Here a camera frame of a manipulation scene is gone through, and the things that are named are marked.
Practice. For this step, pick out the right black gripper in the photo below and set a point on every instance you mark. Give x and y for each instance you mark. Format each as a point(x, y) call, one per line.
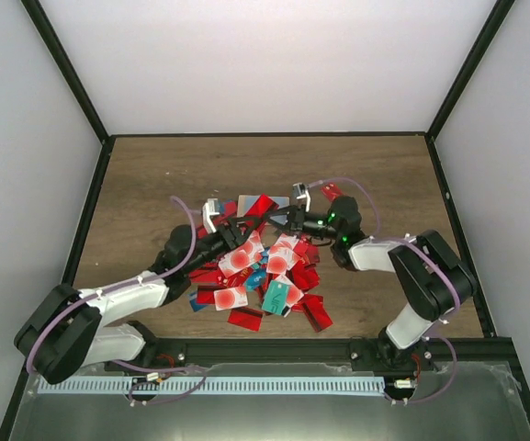
point(295, 212)

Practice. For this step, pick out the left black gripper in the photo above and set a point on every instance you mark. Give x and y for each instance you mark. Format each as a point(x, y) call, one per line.
point(239, 237)

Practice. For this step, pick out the beige leather card holder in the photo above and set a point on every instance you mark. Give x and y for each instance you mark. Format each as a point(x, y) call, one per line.
point(245, 201)

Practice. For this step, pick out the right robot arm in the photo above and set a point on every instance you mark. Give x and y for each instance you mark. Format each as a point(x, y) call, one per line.
point(434, 280)

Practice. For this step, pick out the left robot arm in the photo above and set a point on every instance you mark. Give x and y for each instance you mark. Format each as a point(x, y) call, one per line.
point(74, 328)

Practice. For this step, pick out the white pink gradient card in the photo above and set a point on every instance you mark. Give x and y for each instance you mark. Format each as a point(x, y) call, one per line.
point(239, 259)

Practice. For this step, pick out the white red circle card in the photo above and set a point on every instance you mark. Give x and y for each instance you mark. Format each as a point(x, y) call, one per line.
point(280, 259)

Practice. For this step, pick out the lone red VIP card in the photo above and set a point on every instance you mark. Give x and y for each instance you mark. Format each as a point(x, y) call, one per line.
point(331, 191)

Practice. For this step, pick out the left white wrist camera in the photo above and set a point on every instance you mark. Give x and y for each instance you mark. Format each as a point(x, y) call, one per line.
point(210, 213)

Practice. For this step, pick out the light blue cable duct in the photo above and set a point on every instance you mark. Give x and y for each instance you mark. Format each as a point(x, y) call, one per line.
point(97, 385)

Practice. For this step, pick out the black front frame rail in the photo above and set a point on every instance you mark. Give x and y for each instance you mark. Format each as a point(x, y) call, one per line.
point(359, 353)

